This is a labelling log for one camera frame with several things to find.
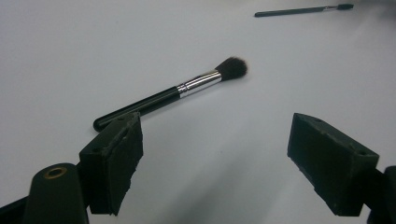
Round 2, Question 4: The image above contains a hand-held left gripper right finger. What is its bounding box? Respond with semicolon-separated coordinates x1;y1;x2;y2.
287;112;381;217

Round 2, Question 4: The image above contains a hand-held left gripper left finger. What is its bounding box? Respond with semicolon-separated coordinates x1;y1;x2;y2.
78;111;145;217

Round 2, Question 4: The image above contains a fluffy black makeup brush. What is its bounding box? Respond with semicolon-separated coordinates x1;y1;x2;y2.
92;56;248;133

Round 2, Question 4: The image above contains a thin black makeup brush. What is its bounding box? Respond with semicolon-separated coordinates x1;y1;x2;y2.
254;3;355;19

